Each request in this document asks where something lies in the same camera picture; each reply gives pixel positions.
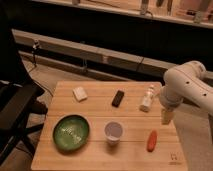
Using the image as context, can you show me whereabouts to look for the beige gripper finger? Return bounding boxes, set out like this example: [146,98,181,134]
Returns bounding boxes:
[161,109,173,125]

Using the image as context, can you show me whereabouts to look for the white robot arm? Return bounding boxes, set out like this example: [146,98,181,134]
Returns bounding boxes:
[159,61,213,125]

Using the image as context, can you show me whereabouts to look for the small white bottle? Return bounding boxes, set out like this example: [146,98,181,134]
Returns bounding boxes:
[139,84,155,112]

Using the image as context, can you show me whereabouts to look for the orange carrot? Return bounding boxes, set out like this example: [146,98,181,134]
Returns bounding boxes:
[147,130,157,152]

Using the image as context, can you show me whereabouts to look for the black rectangular block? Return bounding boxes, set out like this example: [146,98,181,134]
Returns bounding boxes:
[112,90,124,107]

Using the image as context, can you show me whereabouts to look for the white sponge block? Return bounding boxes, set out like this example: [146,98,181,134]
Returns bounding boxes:
[73,87,87,102]

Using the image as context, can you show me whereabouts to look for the green round plate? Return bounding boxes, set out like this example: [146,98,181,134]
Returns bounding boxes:
[52,115,90,152]

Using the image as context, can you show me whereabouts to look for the black office chair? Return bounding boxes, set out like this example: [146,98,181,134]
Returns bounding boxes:
[0,80,49,166]

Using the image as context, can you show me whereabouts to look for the long grey wall rail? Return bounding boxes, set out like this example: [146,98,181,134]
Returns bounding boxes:
[11,28,213,88]

